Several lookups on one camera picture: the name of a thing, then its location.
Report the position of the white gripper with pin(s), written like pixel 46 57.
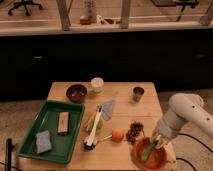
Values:
pixel 163 134

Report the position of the green pepper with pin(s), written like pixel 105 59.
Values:
pixel 147 152

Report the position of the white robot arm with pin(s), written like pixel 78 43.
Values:
pixel 183 108

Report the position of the red bowl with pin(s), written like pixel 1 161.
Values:
pixel 157 159

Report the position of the dark maroon bowl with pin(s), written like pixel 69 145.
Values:
pixel 76 93

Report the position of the bunch of dark grapes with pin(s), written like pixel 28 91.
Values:
pixel 135 129

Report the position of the orange fruit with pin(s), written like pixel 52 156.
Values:
pixel 117 135

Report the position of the metal cup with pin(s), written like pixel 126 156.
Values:
pixel 137 93

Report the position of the blue grey cloth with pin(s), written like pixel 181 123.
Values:
pixel 108 109

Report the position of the green leafy vegetable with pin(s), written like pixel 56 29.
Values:
pixel 90 122

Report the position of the white cup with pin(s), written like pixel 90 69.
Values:
pixel 97 84

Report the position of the green plastic tray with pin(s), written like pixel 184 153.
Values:
pixel 47 120

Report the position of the wooden block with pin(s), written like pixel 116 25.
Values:
pixel 63 123

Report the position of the blue sponge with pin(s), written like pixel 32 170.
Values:
pixel 43 142

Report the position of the small red object on shelf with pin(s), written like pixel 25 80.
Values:
pixel 84 21

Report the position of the black office chair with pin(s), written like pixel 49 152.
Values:
pixel 25 4

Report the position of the black stand post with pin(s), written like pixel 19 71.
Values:
pixel 8 155

